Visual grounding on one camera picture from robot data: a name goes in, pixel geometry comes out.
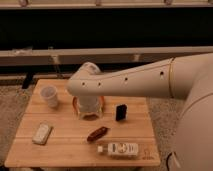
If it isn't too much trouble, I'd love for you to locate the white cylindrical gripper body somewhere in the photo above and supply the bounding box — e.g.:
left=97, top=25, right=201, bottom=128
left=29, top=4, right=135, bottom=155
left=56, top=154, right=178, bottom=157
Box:
left=77, top=96, right=102, bottom=119

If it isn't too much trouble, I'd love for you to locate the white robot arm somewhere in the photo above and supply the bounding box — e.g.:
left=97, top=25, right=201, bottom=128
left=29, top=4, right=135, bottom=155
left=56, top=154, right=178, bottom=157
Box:
left=67, top=53, right=213, bottom=171

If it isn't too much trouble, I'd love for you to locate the orange bowl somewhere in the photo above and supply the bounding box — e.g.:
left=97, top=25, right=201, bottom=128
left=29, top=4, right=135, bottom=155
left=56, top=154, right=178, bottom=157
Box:
left=72, top=96, right=105, bottom=119

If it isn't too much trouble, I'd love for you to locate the brown snack bar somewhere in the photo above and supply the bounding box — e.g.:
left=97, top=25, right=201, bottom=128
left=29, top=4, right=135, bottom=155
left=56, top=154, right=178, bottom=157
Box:
left=87, top=127, right=108, bottom=142

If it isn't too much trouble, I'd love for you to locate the black rectangular box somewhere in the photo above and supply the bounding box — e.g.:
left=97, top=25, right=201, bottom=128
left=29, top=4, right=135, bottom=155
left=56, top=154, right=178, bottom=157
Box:
left=116, top=104, right=127, bottom=121

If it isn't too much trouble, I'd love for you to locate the clear plastic cup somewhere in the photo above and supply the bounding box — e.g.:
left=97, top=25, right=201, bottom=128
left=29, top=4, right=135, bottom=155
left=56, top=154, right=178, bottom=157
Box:
left=40, top=85, right=58, bottom=108

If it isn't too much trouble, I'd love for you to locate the wooden table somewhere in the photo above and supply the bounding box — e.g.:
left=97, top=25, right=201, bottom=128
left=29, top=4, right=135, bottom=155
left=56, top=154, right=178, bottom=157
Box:
left=5, top=79, right=160, bottom=167

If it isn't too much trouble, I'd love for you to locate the white wrapped packet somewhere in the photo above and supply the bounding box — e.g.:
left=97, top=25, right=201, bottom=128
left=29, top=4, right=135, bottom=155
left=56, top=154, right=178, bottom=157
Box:
left=32, top=123, right=53, bottom=145

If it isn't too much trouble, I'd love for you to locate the white plastic bottle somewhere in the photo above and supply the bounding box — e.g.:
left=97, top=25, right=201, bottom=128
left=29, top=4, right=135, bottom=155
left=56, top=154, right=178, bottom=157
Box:
left=97, top=142, right=139, bottom=157

